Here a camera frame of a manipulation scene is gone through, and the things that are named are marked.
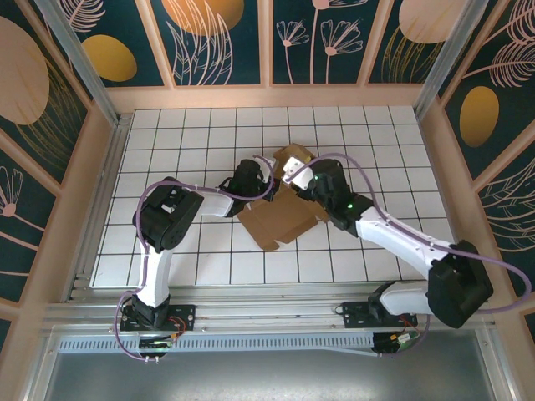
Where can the pale circle grass wall panel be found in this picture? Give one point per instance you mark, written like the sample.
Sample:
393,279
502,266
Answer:
418,21

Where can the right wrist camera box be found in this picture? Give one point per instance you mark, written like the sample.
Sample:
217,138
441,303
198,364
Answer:
299,171

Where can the aluminium corner post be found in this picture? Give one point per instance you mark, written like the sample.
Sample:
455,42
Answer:
452,62
80,62

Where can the branch and yellow oval panel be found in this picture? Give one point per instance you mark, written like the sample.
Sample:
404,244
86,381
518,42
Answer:
480,117

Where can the large pale circle wall panel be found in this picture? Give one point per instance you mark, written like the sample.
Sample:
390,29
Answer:
21,83

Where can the pink flowers wall panel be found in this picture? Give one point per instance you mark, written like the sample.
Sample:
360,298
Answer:
334,62

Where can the feather and yellow oval panel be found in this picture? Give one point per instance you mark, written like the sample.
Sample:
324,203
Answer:
108,58

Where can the small black controller board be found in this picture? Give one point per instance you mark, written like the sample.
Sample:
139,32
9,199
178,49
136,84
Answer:
395,342
156,343

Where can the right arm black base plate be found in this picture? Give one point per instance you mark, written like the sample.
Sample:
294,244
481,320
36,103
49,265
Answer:
355,315

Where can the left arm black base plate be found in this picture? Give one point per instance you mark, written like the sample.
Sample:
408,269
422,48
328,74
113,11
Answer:
184,313

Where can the single flower wall panel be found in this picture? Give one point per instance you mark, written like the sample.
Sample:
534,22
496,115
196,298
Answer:
16,229

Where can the brown paper box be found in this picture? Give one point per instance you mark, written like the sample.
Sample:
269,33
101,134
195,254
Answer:
276,221

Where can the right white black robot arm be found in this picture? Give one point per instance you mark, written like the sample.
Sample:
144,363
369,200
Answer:
397,240

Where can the grey metal sheet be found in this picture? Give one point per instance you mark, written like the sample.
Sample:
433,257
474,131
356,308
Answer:
271,376

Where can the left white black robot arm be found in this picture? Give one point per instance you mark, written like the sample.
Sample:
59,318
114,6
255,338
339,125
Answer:
156,271

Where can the long aluminium base rail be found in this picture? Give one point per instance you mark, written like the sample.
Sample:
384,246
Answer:
271,309

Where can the aluminium side rail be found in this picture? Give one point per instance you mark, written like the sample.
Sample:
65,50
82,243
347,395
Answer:
102,200

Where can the pink feathers wall panel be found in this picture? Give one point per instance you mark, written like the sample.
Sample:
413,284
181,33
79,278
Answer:
510,217

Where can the orange circle leaf wall panel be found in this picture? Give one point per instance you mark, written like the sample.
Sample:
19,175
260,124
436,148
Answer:
200,16

